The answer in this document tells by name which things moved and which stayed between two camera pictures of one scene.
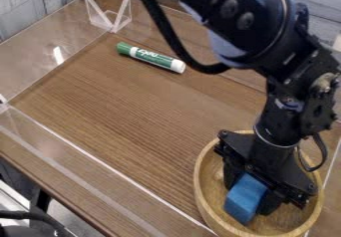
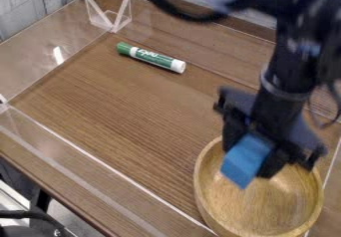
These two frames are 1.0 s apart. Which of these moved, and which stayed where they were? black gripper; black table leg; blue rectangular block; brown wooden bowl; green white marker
Moved: black gripper; blue rectangular block
Stayed: brown wooden bowl; black table leg; green white marker
